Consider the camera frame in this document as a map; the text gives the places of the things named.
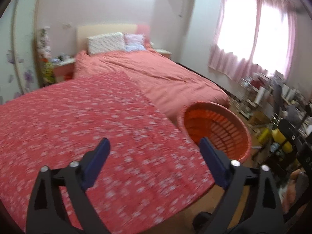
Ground sliding wardrobe floral doors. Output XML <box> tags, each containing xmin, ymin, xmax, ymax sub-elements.
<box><xmin>1</xmin><ymin>0</ymin><xmax>41</xmax><ymax>105</ymax></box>

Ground pink window curtain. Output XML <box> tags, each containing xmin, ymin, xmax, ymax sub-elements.
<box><xmin>208</xmin><ymin>0</ymin><xmax>297</xmax><ymax>81</ymax></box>

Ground white floral pillow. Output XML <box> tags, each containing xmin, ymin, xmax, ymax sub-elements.
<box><xmin>87</xmin><ymin>32</ymin><xmax>125</xmax><ymax>55</ymax></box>

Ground yellow bag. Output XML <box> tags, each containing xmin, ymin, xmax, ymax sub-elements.
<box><xmin>272</xmin><ymin>128</ymin><xmax>293</xmax><ymax>153</ymax></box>

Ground orange plastic laundry basket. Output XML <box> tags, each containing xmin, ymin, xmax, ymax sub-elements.
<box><xmin>177</xmin><ymin>102</ymin><xmax>252</xmax><ymax>163</ymax></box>

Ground right nightstand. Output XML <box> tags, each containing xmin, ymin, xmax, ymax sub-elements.
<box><xmin>155</xmin><ymin>49</ymin><xmax>172</xmax><ymax>59</ymax></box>

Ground white wire rack shelf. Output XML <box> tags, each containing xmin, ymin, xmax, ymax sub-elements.
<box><xmin>231</xmin><ymin>75</ymin><xmax>276</xmax><ymax>120</ymax></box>

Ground pink striped pillow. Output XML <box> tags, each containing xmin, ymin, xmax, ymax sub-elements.
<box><xmin>124</xmin><ymin>33</ymin><xmax>146</xmax><ymax>52</ymax></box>

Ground pink bed duvet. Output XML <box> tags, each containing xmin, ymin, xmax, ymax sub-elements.
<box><xmin>74</xmin><ymin>48</ymin><xmax>230</xmax><ymax>123</ymax></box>

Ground beige bed headboard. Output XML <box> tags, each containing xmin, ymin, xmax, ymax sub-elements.
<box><xmin>76</xmin><ymin>24</ymin><xmax>137</xmax><ymax>53</ymax></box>

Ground pink left nightstand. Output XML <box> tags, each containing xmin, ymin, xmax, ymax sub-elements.
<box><xmin>53</xmin><ymin>58</ymin><xmax>75</xmax><ymax>83</ymax></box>

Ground red floral tablecloth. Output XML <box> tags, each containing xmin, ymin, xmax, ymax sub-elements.
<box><xmin>0</xmin><ymin>71</ymin><xmax>216</xmax><ymax>234</ymax></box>

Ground person right hand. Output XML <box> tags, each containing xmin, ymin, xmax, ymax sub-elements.
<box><xmin>281</xmin><ymin>170</ymin><xmax>301</xmax><ymax>214</ymax></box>

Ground stuffed toy stack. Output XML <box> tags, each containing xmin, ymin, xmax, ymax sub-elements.
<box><xmin>37</xmin><ymin>27</ymin><xmax>56</xmax><ymax>86</ymax></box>

